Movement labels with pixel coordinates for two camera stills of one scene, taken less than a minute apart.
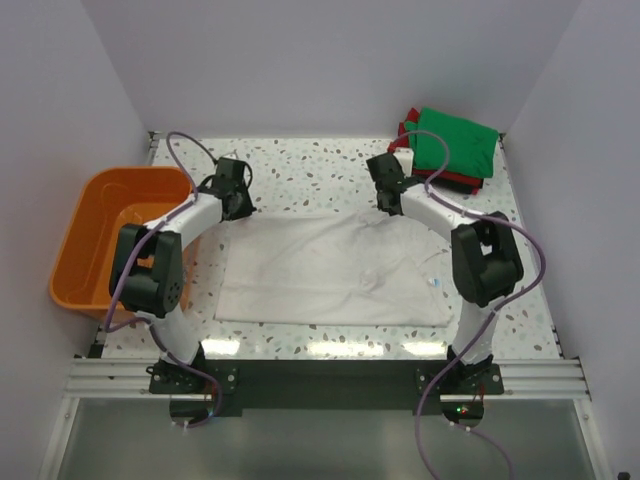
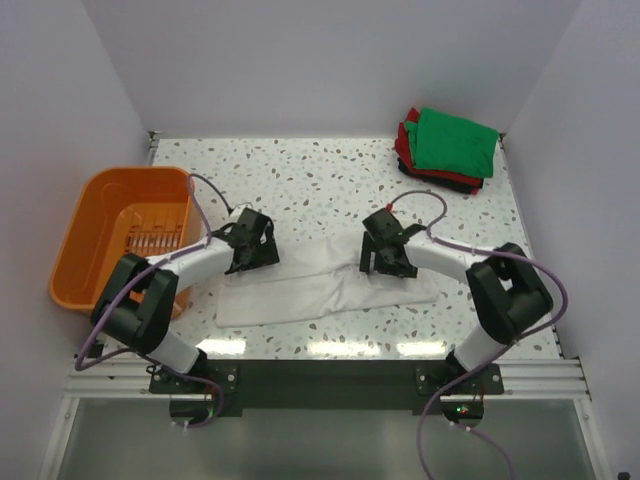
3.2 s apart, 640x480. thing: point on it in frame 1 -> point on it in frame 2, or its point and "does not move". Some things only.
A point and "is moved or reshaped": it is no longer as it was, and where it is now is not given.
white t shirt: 341,267 is moved or reshaped
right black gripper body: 379,203 -> 380,247
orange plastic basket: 96,205 does not move
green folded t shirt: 472,147 does not move
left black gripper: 247,207 -> 266,253
